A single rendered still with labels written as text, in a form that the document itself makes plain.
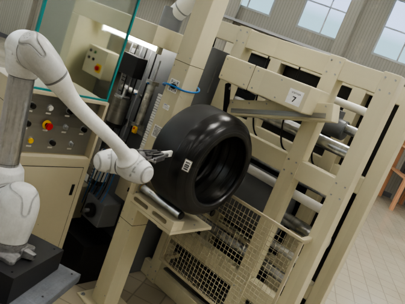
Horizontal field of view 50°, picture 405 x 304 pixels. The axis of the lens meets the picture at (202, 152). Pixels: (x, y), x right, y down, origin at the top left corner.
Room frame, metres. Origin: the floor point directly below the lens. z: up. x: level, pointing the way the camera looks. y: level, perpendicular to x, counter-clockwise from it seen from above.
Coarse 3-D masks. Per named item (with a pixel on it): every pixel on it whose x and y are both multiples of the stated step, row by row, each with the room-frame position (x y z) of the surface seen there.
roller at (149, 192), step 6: (144, 186) 2.40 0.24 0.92; (144, 192) 2.38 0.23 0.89; (150, 192) 2.36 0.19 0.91; (156, 192) 2.36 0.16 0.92; (156, 198) 2.32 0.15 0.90; (162, 198) 2.31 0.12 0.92; (162, 204) 2.28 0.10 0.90; (168, 204) 2.27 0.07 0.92; (168, 210) 2.25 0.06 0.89; (174, 210) 2.23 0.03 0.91; (180, 210) 2.24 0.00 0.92; (180, 216) 2.21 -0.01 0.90
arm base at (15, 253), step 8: (0, 248) 1.48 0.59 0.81; (8, 248) 1.49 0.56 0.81; (16, 248) 1.51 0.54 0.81; (24, 248) 1.55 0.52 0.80; (32, 248) 1.61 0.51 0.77; (0, 256) 1.47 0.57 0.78; (8, 256) 1.48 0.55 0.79; (16, 256) 1.50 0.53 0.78; (24, 256) 1.53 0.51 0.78; (32, 256) 1.53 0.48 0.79; (8, 264) 1.46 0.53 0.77
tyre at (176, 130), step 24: (192, 120) 2.23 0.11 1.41; (216, 120) 2.23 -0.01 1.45; (168, 144) 2.18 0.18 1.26; (192, 144) 2.12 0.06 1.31; (216, 144) 2.19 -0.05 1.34; (240, 144) 2.57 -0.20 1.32; (168, 168) 2.14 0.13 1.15; (192, 168) 2.11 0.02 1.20; (216, 168) 2.65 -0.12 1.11; (240, 168) 2.49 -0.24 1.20; (168, 192) 2.18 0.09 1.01; (192, 192) 2.16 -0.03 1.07; (216, 192) 2.54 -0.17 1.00
